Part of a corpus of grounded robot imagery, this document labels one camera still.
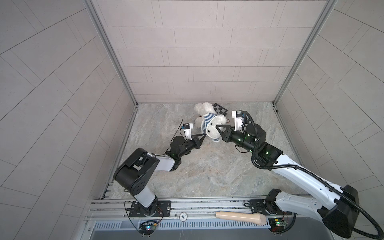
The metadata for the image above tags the black corrugated cable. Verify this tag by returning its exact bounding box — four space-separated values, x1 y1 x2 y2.
242 110 384 240

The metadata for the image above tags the right green circuit board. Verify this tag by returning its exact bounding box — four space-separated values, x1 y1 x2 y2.
267 218 286 233

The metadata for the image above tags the white teddy bear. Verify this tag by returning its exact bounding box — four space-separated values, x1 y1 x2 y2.
194 103 227 143

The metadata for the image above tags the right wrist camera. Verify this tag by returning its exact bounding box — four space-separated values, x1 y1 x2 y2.
232 110 245 132

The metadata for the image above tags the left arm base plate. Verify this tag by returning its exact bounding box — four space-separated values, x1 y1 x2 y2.
128 200 172 218

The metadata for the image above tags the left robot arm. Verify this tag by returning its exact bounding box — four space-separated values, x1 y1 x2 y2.
114 134 206 216

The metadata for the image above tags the black folded chess board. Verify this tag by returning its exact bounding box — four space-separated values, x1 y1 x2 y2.
213 103 228 116

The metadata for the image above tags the green circuit board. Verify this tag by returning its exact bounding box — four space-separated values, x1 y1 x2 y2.
267 218 286 233
139 221 159 236

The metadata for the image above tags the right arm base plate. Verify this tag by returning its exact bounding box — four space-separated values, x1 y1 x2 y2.
244 199 293 216

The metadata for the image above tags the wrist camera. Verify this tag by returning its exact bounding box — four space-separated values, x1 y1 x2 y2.
182 123 194 140
232 110 245 132

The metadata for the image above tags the aluminium mounting rail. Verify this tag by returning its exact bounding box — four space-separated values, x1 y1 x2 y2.
85 196 335 221

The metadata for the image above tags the beige handle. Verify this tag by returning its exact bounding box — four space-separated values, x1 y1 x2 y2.
216 211 267 226

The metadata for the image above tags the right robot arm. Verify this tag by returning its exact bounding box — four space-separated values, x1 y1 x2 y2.
216 124 362 239

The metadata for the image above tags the left green circuit board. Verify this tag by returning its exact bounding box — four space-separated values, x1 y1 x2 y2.
139 221 159 236

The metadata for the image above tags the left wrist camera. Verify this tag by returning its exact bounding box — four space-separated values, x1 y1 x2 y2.
182 123 194 140

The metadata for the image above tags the blue white striped sweater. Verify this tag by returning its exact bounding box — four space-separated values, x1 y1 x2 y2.
201 113 220 143

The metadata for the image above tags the white round knob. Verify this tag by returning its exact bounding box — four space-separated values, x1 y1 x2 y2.
179 212 188 222

